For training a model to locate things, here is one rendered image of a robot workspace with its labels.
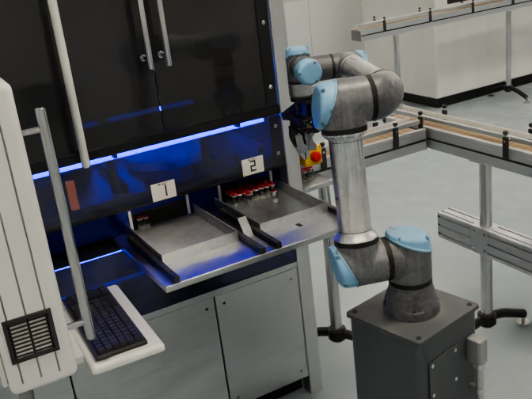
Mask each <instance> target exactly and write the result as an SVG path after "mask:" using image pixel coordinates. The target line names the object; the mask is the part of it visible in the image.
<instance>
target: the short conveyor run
mask: <svg viewBox="0 0 532 399"><path fill-rule="evenodd" d="M372 124H373V127H371V128H368V129H367V132H366V133H365V135H364V136H363V151H364V159H365V166H366V167H369V166H373V165H377V164H380V163H383V162H387V161H390V160H393V159H395V158H400V157H403V156H406V155H409V154H414V153H416V152H419V151H422V150H426V149H427V132H426V129H425V128H421V129H419V128H415V127H412V126H415V125H418V124H420V121H419V120H414V121H411V122H410V117H408V118H405V119H402V120H397V121H393V122H391V123H385V124H383V125H379V126H378V122H376V120H374V123H372ZM316 143H318V144H320V145H321V156H322V163H319V164H316V165H313V174H316V173H318V174H320V175H322V176H324V177H327V178H333V175H332V167H331V160H330V153H329V142H328V140H325V141H321V142H316Z"/></svg>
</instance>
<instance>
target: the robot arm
mask: <svg viewBox="0 0 532 399"><path fill-rule="evenodd" d="M285 56H286V58H285V60H286V65H287V80H288V89H289V96H290V97H291V102H294V104H293V105H292V106H290V107H289V108H287V109H286V110H285V111H284V112H282V113H281V116H282V118H283V120H289V121H290V126H288V128H289V137H290V140H291V142H292V144H293V146H294V148H295V149H296V150H297V152H298V154H299V155H300V156H301V157H302V158H303V159H304V160H306V159H307V158H308V157H309V155H310V151H311V150H316V149H317V144H316V143H315V142H314V140H313V136H314V133H318V132H320V131H321V136H323V137H324V138H325V139H327V140H328V142H329V153H330V160H331V167H332V180H333V187H334V195H335V201H336V215H337V222H338V229H339V231H338V233H337V234H336V235H335V236H334V245H331V246H329V259H330V263H331V265H332V269H333V272H334V275H335V277H336V279H337V281H338V283H339V284H340V285H341V286H342V287H344V288H349V287H360V286H364V285H368V284H372V283H380V282H385V281H389V285H388V287H387V290H386V295H385V298H384V301H383V307H384V312H385V314H386V315H387V316H388V317H390V318H392V319H394V320H396V321H402V322H421V321H427V320H429V319H432V318H433V317H435V316H436V315H437V314H438V313H439V311H440V301H439V296H438V295H437V294H436V291H435V287H434V285H433V282H432V262H431V251H432V247H431V239H430V236H429V234H428V233H427V232H426V231H425V230H422V229H421V228H418V227H414V226H391V227H390V228H388V229H387V230H386V232H385V237H378V232H377V231H376V230H374V229H373V228H372V226H371V212H370V204H369V196H368V189H367V175H366V166H365V159H364V151H363V136H364V135H365V133H366V132H367V122H369V121H374V120H380V119H383V118H386V117H387V116H389V115H391V114H392V113H393V112H394V111H396V110H397V108H398V107H399V105H400V104H401V102H402V100H403V97H404V85H403V83H402V80H401V79H400V78H399V77H398V76H397V75H396V74H395V73H394V72H392V71H390V70H387V69H379V68H377V67H376V66H374V65H372V64H371V63H369V62H368V60H367V55H366V53H365V51H363V50H350V51H344V52H338V53H333V54H327V55H317V56H311V57H310V51H309V48H308V47H307V46H306V45H298V46H292V47H288V48H287V49H286V50H285ZM335 78H339V79H335ZM330 79H331V80H330ZM324 80H329V81H325V82H320V83H318V84H317V85H316V86H315V88H314V91H313V85H314V84H316V83H317V82H319V81H324ZM298 133H300V134H298ZM303 140H304V142H303Z"/></svg>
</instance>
